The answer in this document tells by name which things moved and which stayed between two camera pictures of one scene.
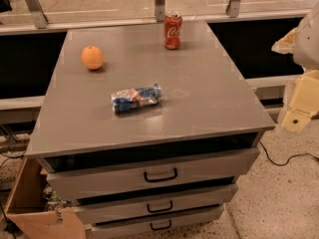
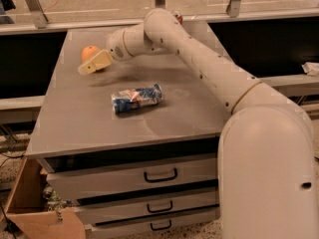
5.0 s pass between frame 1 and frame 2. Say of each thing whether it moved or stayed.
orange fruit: stayed
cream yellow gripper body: moved
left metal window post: stayed
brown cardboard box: stayed
